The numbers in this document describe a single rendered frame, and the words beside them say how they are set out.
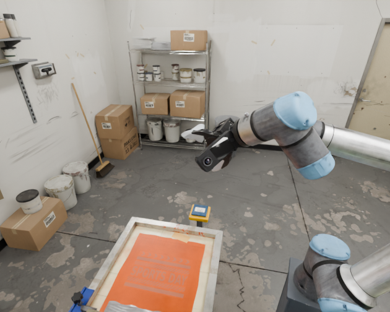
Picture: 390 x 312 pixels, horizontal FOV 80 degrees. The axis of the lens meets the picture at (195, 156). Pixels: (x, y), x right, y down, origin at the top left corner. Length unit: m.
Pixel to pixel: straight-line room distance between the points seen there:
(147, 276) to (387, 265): 1.00
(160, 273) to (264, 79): 3.46
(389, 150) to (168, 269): 1.08
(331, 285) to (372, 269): 0.12
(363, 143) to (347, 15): 3.65
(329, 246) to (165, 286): 0.77
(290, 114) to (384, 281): 0.52
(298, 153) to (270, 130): 0.07
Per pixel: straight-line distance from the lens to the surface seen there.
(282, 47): 4.12
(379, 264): 0.80
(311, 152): 0.53
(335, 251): 0.93
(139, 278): 1.35
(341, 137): 0.68
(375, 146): 0.72
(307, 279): 1.03
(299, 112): 0.47
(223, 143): 0.57
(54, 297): 2.67
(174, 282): 1.32
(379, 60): 4.58
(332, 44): 4.26
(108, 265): 1.39
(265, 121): 0.50
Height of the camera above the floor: 2.07
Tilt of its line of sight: 30 degrees down
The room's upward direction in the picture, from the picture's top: straight up
